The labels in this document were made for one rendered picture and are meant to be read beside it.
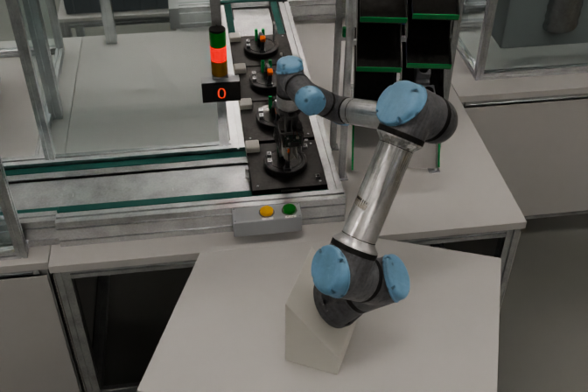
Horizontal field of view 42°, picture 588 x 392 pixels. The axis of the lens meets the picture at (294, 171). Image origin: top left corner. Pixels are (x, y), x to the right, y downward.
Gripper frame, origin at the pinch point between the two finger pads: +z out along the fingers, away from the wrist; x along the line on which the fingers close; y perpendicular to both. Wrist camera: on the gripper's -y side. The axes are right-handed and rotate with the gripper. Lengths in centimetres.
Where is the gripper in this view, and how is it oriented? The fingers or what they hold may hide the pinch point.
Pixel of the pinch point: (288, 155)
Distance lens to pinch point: 238.1
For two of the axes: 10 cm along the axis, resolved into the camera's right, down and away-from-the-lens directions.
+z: -0.1, 7.8, 6.3
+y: 1.4, 6.2, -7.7
